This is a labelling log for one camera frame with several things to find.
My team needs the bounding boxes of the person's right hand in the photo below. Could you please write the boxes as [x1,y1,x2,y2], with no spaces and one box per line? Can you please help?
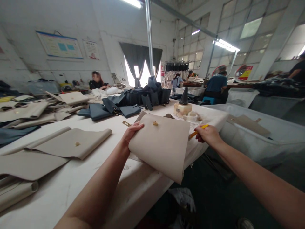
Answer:
[194,125,223,144]

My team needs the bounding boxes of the person's left hand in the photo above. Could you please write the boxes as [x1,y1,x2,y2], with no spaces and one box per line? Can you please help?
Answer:
[121,121,145,151]

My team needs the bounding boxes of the yellow handled brush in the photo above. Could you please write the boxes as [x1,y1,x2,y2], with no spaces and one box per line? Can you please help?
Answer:
[188,124,209,140]

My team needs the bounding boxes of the beige leather bag panel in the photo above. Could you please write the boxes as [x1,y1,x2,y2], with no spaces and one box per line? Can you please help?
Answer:
[128,111,191,185]

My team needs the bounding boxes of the white tape roll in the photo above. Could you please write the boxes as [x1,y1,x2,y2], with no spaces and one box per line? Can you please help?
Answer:
[185,112,203,122]

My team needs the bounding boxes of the glue pot with black cone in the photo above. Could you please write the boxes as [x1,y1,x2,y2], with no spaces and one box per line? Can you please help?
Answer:
[173,87,193,119]

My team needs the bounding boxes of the blue plastic stool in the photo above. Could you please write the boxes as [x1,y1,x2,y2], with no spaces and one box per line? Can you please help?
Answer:
[202,96,218,105]

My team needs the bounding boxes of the white plastic crate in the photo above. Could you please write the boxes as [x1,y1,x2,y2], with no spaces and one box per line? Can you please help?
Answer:
[174,86,206,96]

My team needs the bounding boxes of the beige leather piece with clasp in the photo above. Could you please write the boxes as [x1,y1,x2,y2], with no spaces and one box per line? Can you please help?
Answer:
[227,114,272,138]

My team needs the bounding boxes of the grey plastic bin with cloth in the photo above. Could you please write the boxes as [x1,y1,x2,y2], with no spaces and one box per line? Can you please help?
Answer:
[226,87,260,108]

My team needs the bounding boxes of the white plastic bin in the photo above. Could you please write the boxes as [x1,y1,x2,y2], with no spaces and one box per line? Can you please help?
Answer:
[204,103,305,167]

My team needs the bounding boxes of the rack of hanging bags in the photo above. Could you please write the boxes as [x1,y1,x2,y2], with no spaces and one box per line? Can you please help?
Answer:
[163,60,191,83]

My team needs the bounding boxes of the pile of blue leather bags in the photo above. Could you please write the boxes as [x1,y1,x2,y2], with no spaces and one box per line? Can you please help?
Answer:
[77,76,172,121]

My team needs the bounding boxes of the person's legs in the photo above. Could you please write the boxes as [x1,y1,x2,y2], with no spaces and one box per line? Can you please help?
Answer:
[145,187,257,229]

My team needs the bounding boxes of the dark window curtains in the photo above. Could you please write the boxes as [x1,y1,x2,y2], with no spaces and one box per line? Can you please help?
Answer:
[119,42,163,88]

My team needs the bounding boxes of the fluorescent light fixture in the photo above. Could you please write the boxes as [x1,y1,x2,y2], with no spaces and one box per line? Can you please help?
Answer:
[212,38,241,53]

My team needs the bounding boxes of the metal support pole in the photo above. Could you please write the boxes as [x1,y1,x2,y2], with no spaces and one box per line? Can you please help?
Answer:
[145,0,155,78]

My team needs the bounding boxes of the folded beige leather panel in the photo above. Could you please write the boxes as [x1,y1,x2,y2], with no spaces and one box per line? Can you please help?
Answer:
[24,127,113,161]

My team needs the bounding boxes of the pile of beige leather pieces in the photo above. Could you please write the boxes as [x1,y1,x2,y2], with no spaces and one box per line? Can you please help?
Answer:
[0,91,100,130]

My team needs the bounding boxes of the clear plastic storage box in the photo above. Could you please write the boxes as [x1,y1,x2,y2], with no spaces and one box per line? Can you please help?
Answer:
[23,80,60,95]

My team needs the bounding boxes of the flat beige leather piece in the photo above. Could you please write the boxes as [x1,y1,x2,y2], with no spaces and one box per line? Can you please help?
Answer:
[0,150,71,182]

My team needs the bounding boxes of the dark blue leather sheet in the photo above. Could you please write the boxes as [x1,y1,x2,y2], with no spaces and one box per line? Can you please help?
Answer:
[0,126,42,146]

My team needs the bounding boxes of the rolled beige leather piece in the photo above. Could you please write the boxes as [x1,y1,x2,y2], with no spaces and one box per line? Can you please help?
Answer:
[0,176,39,213]

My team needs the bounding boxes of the red and white wall notice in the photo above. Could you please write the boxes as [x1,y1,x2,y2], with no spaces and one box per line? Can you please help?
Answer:
[82,39,101,60]

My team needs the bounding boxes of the blue framed wall poster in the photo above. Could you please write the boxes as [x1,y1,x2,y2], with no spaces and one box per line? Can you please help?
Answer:
[36,30,84,60]

